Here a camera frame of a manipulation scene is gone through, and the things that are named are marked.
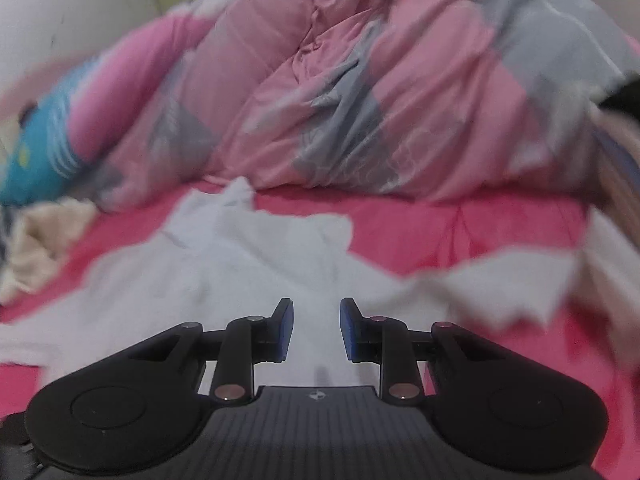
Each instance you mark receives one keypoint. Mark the cream fleece garment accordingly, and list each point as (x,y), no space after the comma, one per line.
(40,245)

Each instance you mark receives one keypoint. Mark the pink floral blanket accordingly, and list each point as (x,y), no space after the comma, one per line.
(475,225)

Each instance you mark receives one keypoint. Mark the pink grey quilt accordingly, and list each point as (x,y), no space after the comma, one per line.
(375,85)

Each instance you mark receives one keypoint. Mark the blue pink cartoon pillow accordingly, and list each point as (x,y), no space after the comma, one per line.
(40,160)

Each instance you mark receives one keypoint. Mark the black folded garment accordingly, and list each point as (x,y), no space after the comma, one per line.
(622,97)

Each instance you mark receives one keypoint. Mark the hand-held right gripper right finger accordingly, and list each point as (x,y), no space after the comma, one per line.
(349,330)

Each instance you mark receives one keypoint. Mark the dark maroon plush toy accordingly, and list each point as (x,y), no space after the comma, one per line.
(27,112)

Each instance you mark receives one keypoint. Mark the stack of folded clothes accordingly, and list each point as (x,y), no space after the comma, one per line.
(620,170)

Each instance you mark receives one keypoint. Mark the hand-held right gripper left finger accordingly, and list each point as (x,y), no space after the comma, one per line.
(286,330)

